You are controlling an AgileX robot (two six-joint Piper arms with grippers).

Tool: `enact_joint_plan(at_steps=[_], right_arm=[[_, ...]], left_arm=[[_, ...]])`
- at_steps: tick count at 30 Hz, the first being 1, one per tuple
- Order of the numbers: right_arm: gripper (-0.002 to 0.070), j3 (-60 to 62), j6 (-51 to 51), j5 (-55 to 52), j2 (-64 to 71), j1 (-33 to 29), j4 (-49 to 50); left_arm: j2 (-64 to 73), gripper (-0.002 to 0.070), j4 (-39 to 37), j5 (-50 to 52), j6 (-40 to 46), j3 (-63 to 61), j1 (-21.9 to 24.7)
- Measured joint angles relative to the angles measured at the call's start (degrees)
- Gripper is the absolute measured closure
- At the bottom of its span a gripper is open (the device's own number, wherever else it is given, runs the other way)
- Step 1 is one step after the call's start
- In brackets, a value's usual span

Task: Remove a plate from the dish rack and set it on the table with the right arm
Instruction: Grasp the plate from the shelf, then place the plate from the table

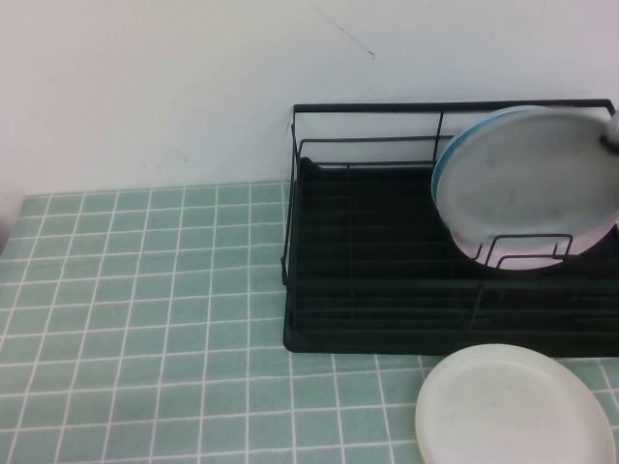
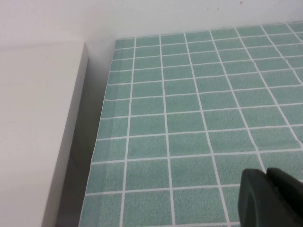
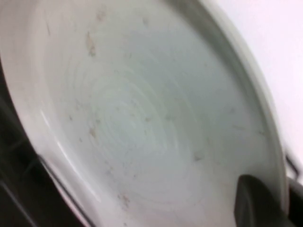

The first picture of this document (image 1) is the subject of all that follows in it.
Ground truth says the grey round plate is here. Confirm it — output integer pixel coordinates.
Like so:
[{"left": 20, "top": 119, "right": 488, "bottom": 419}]
[{"left": 436, "top": 108, "right": 619, "bottom": 247}]

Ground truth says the green tiled tablecloth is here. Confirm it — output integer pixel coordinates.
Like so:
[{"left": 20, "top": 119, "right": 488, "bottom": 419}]
[{"left": 0, "top": 178, "right": 619, "bottom": 464}]

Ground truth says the white round plate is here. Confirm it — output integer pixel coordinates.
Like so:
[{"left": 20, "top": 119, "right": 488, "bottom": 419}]
[{"left": 414, "top": 343, "right": 614, "bottom": 464}]

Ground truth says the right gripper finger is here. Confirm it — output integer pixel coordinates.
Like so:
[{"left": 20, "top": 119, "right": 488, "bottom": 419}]
[{"left": 598, "top": 109, "right": 619, "bottom": 156}]

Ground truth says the yellow round plate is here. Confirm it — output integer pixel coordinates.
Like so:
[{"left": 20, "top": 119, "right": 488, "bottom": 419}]
[{"left": 415, "top": 429, "right": 433, "bottom": 464}]

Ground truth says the black wire dish rack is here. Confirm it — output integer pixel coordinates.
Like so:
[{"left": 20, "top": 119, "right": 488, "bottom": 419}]
[{"left": 280, "top": 99, "right": 619, "bottom": 358}]

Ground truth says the light blue round plate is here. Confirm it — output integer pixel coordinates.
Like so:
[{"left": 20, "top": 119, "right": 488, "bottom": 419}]
[{"left": 430, "top": 106, "right": 521, "bottom": 207}]

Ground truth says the pink round plate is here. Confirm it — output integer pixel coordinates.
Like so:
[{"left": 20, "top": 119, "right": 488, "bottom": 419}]
[{"left": 452, "top": 224, "right": 608, "bottom": 272}]

